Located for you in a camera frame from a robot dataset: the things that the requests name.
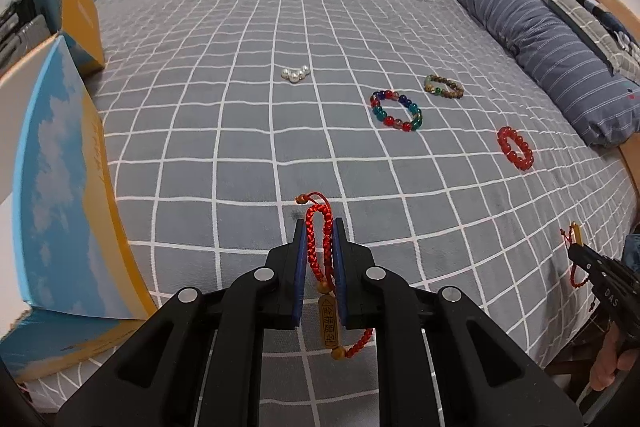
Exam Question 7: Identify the sky print cardboard box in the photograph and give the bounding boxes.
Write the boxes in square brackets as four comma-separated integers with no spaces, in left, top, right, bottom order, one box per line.
[0,0,162,384]

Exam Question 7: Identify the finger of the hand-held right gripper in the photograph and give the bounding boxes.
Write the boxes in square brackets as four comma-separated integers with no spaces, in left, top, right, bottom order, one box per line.
[568,242,610,279]

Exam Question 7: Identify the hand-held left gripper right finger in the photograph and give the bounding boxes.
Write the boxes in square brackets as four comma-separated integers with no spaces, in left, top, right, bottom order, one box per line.
[332,218,584,427]

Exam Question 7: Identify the brown green stone bracelet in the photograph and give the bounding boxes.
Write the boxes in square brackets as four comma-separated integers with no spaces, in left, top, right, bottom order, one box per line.
[423,74,465,100]

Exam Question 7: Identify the person's right hand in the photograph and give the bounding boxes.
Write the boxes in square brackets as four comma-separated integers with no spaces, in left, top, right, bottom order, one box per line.
[589,332,632,392]

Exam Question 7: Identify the white pearl bracelet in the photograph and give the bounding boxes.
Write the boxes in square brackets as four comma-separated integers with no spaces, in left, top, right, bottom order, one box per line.
[280,65,312,84]

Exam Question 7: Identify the blue striped pillow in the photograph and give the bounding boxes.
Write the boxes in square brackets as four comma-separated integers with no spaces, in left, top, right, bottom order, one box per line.
[446,0,640,148]

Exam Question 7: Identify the blue suitcase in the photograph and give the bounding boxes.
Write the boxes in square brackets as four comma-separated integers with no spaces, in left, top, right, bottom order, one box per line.
[27,0,67,38]

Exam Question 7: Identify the multicoloured glass bead bracelet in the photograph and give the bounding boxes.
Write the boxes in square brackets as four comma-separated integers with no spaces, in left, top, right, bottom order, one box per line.
[370,90,423,133]

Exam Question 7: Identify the red bead bracelet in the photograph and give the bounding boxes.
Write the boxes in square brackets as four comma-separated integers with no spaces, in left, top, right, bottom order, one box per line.
[497,126,536,170]

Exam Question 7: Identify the red braided cord bracelet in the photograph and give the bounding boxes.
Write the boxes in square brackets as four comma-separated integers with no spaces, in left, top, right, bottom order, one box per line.
[295,192,375,362]

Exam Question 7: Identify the thin red cord bracelet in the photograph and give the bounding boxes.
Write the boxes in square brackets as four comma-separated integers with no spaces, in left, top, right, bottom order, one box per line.
[561,220,594,291]

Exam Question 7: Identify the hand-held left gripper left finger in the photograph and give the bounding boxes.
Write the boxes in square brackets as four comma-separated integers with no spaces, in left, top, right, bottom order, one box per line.
[55,219,306,427]

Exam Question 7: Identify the grey checked bed sheet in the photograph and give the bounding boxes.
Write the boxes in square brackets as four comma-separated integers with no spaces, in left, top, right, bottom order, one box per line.
[22,0,638,420]

